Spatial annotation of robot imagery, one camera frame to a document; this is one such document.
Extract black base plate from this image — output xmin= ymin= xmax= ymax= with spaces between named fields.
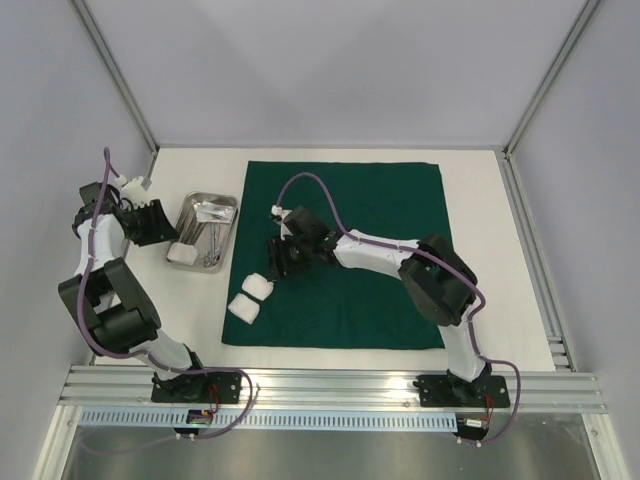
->
xmin=151 ymin=372 xmax=241 ymax=405
xmin=413 ymin=375 xmax=511 ymax=408

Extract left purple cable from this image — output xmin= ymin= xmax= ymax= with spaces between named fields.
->
xmin=79 ymin=147 xmax=262 ymax=444

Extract aluminium front rail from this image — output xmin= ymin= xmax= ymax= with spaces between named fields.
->
xmin=58 ymin=365 xmax=607 ymax=414

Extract surgical scissors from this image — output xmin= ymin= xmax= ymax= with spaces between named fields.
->
xmin=202 ymin=222 xmax=221 ymax=268

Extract stainless steel instrument tray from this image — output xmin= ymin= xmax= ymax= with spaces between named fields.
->
xmin=165 ymin=192 xmax=239 ymax=274

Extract clear sterile packet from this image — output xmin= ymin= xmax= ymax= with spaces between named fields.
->
xmin=195 ymin=201 xmax=236 ymax=224

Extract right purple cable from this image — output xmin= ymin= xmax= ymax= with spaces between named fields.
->
xmin=272 ymin=172 xmax=522 ymax=449

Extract green surgical drape cloth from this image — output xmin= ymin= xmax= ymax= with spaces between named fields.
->
xmin=222 ymin=161 xmax=452 ymax=350

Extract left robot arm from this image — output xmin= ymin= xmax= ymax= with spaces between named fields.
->
xmin=58 ymin=182 xmax=210 ymax=401

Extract purple cable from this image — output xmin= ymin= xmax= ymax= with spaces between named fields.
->
xmin=79 ymin=147 xmax=262 ymax=444
xmin=272 ymin=172 xmax=522 ymax=449

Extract white gauze pad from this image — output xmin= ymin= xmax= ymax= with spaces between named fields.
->
xmin=241 ymin=273 xmax=274 ymax=301
xmin=228 ymin=293 xmax=260 ymax=325
xmin=166 ymin=242 xmax=198 ymax=266

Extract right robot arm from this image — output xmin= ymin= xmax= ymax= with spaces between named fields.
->
xmin=268 ymin=205 xmax=491 ymax=405

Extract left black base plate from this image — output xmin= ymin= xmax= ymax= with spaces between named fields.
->
xmin=151 ymin=372 xmax=241 ymax=405

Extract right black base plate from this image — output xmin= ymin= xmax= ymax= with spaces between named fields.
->
xmin=413 ymin=375 xmax=511 ymax=408

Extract slotted cable duct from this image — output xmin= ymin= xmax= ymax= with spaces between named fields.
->
xmin=78 ymin=407 xmax=457 ymax=433

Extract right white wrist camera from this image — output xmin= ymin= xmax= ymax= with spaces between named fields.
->
xmin=270 ymin=205 xmax=291 ymax=240

